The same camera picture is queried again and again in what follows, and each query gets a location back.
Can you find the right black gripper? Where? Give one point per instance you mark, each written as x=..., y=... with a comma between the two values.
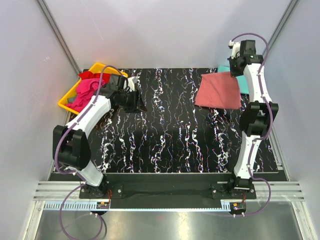
x=233, y=73

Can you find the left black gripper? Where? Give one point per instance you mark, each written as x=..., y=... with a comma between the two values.
x=137, y=103

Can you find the salmon pink t-shirt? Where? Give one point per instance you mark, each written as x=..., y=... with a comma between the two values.
x=218, y=90

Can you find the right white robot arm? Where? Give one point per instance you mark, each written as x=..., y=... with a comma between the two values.
x=257, y=119

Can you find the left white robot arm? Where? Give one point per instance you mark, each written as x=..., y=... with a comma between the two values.
x=71, y=148

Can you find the folded turquoise t-shirt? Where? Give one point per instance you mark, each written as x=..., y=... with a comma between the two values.
x=242, y=82

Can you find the magenta t-shirt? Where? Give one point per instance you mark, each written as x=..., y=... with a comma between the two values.
x=84, y=92

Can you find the yellow plastic bin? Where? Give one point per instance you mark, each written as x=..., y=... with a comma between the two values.
x=65, y=100

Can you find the red t-shirt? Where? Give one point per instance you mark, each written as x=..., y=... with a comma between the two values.
x=89, y=75

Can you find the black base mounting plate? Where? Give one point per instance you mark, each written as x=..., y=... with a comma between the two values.
x=182, y=189

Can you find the left small circuit board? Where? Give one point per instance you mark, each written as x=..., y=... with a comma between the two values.
x=103, y=205

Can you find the small circuit board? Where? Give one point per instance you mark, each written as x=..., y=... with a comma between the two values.
x=239, y=206
x=103, y=205

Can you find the right small circuit board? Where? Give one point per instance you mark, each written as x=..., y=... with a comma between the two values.
x=239, y=206

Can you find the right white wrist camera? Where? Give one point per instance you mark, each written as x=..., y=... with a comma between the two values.
x=235, y=48

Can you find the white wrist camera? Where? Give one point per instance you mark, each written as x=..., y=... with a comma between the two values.
x=132, y=84
x=235, y=48

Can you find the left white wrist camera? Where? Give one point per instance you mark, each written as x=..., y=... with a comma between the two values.
x=132, y=84

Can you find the right aluminium frame post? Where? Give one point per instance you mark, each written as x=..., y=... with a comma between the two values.
x=292, y=5

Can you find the aluminium frame post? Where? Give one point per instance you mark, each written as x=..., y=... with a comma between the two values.
x=292, y=5
x=58, y=35

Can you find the white slotted cable duct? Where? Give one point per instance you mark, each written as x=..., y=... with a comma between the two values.
x=91, y=205

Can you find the left aluminium frame post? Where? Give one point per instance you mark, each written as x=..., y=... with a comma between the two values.
x=58, y=35

